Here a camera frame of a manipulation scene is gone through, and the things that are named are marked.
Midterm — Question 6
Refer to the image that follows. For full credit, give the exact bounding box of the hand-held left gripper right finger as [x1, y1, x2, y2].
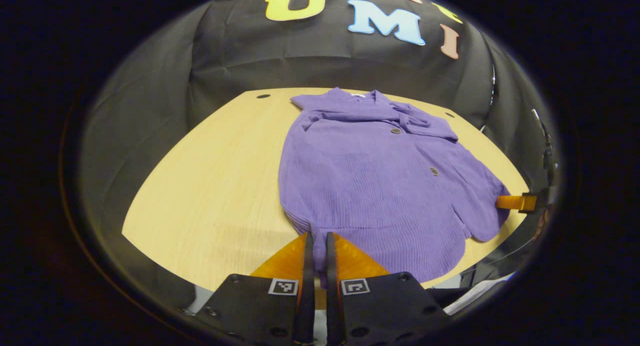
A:
[326, 231, 451, 346]

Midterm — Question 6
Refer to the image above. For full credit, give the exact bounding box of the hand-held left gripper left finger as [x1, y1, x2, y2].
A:
[192, 231, 316, 346]

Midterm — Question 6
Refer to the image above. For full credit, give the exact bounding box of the purple knit cardigan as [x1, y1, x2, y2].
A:
[278, 87, 512, 289]

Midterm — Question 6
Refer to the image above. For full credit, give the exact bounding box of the black backdrop cloth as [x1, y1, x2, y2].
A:
[80, 0, 556, 227]

